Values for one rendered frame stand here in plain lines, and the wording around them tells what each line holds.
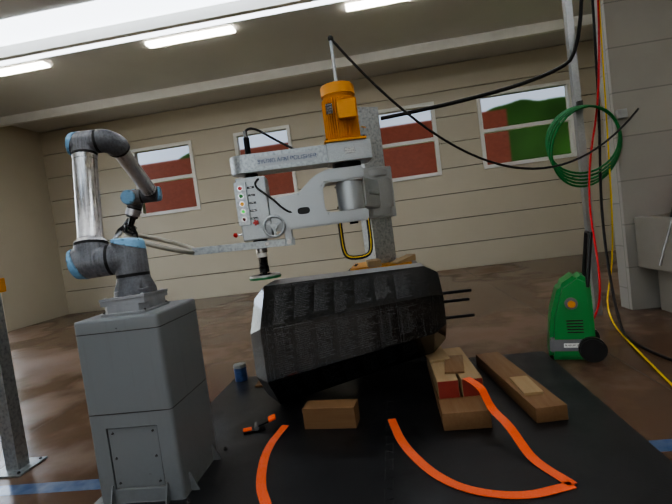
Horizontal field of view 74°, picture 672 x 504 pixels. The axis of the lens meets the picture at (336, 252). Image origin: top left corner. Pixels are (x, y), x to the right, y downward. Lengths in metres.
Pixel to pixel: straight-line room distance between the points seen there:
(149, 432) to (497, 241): 7.92
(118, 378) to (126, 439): 0.28
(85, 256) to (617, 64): 4.52
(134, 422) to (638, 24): 4.96
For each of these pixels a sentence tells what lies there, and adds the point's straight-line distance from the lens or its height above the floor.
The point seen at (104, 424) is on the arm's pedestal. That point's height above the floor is 0.38.
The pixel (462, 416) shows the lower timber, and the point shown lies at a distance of 2.48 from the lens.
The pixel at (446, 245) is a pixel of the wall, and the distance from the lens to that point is 9.10.
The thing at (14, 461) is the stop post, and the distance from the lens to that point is 3.26.
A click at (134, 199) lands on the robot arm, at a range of 2.98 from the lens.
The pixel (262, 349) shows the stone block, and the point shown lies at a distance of 2.76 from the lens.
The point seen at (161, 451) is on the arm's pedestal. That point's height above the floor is 0.24.
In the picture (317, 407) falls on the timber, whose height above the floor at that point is 0.13.
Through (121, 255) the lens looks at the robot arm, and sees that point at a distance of 2.28.
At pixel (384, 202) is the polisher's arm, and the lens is 3.58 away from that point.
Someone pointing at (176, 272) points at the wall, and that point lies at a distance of 10.06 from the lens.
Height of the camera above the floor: 1.11
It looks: 3 degrees down
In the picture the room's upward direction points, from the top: 7 degrees counter-clockwise
